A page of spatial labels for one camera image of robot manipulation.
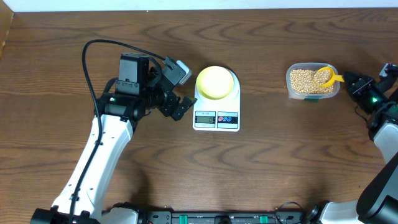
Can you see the white digital kitchen scale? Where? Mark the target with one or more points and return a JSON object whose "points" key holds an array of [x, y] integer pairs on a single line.
{"points": [[218, 115]]}

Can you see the pile of soybeans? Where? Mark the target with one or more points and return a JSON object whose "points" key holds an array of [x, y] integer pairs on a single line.
{"points": [[302, 82]]}

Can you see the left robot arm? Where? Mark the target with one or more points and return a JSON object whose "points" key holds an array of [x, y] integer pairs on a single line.
{"points": [[116, 117]]}

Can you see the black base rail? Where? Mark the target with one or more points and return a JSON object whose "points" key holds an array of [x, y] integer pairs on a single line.
{"points": [[154, 215]]}

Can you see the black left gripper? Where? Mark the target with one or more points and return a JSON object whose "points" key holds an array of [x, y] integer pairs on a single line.
{"points": [[168, 109]]}

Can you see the yellow measuring scoop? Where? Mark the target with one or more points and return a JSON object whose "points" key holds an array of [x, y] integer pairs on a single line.
{"points": [[334, 78]]}

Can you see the clear plastic container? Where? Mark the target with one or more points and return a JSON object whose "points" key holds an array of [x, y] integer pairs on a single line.
{"points": [[309, 66]]}

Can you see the cardboard panel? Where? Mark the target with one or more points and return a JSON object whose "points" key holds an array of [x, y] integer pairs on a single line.
{"points": [[6, 17]]}

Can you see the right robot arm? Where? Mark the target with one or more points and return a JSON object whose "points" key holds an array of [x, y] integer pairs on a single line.
{"points": [[378, 201]]}

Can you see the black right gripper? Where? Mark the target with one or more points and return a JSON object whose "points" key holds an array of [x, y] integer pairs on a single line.
{"points": [[365, 83]]}

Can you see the pale yellow plastic bowl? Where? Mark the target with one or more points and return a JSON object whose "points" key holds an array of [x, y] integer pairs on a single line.
{"points": [[215, 82]]}

